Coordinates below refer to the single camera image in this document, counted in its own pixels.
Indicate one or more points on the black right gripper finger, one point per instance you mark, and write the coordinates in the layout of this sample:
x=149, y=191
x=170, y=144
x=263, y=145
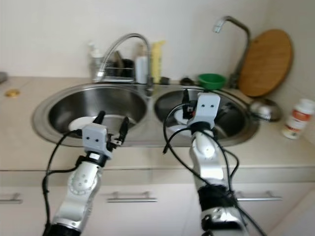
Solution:
x=185, y=97

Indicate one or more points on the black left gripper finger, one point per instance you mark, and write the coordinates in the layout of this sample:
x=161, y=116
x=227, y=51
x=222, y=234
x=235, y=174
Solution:
x=100, y=118
x=124, y=128

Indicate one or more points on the white kitchen cabinet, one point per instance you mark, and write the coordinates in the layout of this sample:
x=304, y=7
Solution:
x=152, y=219

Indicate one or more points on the small black block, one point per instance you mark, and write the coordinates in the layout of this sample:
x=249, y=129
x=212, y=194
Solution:
x=165, y=81

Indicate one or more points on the stainless steel double sink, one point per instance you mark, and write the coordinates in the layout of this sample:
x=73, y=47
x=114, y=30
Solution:
x=150, y=123

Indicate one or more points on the green plastic bowl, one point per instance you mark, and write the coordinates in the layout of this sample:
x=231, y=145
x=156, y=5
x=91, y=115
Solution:
x=211, y=81

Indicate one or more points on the silver gooseneck faucet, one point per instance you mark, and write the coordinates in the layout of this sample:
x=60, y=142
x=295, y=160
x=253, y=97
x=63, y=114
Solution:
x=150, y=73

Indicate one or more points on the yellow plastic bottle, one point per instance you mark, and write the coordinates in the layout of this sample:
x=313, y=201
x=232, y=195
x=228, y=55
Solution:
x=158, y=56

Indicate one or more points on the white plastic bottle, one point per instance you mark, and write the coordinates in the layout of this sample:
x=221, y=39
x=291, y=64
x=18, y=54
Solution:
x=141, y=69

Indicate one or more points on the clear soap pump bottle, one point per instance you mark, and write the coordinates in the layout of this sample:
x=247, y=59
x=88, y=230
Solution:
x=94, y=64

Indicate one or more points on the tall grey angular faucet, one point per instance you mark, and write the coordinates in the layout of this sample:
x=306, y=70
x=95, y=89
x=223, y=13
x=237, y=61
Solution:
x=243, y=54

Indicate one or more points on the round wooden cutting board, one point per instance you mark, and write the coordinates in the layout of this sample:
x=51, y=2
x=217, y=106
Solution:
x=266, y=64

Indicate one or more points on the small gold lid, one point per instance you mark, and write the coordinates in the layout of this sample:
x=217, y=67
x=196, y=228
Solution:
x=13, y=92

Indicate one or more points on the white bottle orange label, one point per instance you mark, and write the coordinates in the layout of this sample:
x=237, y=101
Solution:
x=298, y=118

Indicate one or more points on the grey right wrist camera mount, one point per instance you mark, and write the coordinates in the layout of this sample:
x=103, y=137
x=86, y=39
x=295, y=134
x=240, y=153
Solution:
x=205, y=110

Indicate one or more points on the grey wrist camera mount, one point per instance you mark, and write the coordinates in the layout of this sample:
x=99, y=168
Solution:
x=205, y=110
x=94, y=140

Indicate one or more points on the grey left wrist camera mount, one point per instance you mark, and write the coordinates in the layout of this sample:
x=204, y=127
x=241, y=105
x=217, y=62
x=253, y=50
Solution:
x=94, y=140

